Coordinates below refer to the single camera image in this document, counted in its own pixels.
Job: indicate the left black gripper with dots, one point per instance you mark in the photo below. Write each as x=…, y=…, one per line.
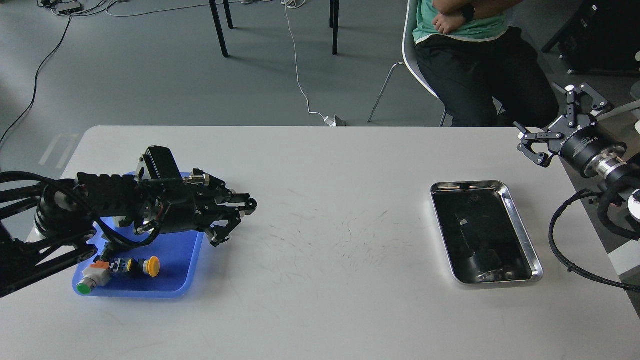
x=173, y=202

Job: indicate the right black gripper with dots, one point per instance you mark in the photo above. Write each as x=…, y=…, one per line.
x=578, y=139

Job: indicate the small black gear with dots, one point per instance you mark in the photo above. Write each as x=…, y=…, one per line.
x=474, y=198

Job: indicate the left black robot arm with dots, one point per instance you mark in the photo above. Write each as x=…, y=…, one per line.
x=99, y=217

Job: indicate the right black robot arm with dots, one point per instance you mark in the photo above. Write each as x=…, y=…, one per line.
x=617, y=210

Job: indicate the blue plastic tray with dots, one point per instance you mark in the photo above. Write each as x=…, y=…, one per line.
x=178, y=254

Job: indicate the black equipment case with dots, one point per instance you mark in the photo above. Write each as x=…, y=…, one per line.
x=600, y=38

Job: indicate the seated person green shirt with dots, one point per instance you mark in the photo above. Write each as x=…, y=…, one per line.
x=481, y=69

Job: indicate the steel metal tray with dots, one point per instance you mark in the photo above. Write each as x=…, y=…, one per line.
x=486, y=243

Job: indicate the green grey push button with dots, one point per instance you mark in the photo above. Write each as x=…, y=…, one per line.
x=97, y=274

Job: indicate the white chair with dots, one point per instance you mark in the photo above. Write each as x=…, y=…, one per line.
x=409, y=59

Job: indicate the black table legs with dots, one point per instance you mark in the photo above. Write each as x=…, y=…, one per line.
x=334, y=7

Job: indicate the power strip on floor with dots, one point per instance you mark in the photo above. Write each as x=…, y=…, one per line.
x=61, y=7

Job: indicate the yellow push button switch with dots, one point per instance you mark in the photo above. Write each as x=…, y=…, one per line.
x=133, y=268

